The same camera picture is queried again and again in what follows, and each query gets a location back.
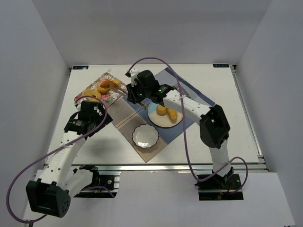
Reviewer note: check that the blue and cream plate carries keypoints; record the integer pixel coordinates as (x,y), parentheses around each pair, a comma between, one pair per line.
(161,121)

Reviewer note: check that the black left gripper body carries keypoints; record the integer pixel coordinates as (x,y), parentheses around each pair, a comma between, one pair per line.
(102,116)

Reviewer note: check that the aluminium table rail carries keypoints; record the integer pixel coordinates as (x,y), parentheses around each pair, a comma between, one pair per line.
(246,113)
(237,167)

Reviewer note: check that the dark brown muffin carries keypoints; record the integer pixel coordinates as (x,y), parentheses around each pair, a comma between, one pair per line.
(105,86)

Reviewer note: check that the blue label left corner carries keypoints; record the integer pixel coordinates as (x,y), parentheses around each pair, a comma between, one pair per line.
(80,67)

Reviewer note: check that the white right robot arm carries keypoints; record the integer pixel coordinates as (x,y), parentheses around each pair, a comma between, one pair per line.
(213,125)

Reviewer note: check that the aluminium table right rail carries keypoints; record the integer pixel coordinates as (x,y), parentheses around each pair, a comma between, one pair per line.
(246,113)

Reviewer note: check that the blue label corner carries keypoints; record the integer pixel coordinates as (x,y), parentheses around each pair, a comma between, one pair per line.
(80,67)
(221,65)

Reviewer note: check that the metal fork green handle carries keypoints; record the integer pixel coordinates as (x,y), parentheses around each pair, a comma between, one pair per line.
(186,90)

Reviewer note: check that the plain glazed donut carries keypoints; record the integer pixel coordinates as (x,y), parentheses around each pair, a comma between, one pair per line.
(90,93)

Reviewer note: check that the pink frosted donut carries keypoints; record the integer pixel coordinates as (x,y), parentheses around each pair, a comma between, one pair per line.
(98,87)

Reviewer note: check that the patchwork blue grey placemat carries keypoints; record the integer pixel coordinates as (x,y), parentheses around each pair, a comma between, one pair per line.
(127,116)

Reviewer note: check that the white scalloped bowl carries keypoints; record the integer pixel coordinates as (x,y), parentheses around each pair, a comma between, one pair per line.
(145,136)

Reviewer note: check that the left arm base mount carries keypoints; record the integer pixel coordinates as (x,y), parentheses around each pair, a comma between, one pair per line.
(103,185)

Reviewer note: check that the aluminium table front rail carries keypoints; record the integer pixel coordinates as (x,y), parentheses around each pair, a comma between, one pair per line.
(237,167)

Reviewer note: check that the long twisted bread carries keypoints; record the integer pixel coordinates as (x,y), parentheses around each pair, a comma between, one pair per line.
(173,114)

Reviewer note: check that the blue label right corner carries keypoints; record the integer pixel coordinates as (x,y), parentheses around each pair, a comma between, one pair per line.
(221,65)

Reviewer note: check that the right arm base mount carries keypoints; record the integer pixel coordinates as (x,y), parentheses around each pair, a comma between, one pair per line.
(219,188)

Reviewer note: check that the floral serving tray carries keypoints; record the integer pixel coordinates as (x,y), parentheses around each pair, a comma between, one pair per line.
(108,98)

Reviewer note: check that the round bun on tray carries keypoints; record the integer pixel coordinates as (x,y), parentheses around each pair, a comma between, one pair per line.
(116,82)

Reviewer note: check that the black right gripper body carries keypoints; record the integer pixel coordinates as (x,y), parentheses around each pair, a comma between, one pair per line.
(132,95)

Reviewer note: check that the round golden bun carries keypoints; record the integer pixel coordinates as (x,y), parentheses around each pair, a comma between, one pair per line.
(161,110)

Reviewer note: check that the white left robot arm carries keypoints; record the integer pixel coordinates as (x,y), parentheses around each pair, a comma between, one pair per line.
(53,190)

